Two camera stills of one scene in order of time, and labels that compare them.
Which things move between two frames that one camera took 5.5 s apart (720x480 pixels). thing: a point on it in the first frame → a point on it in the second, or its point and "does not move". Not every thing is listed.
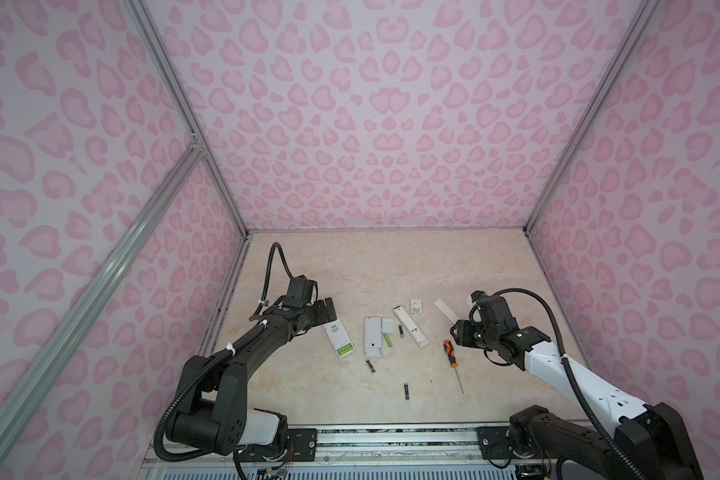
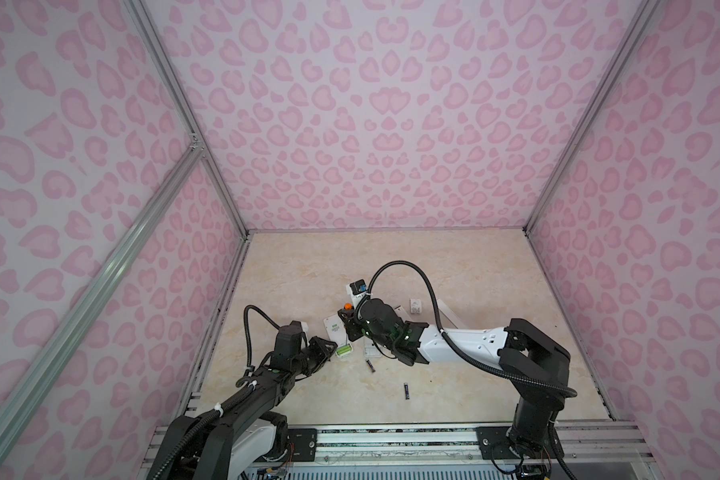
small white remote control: x=372 y=336 does not move
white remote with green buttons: x=339 y=337 does not move
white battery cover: x=439 y=303 does not move
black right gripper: x=461 y=335 → x=351 y=320
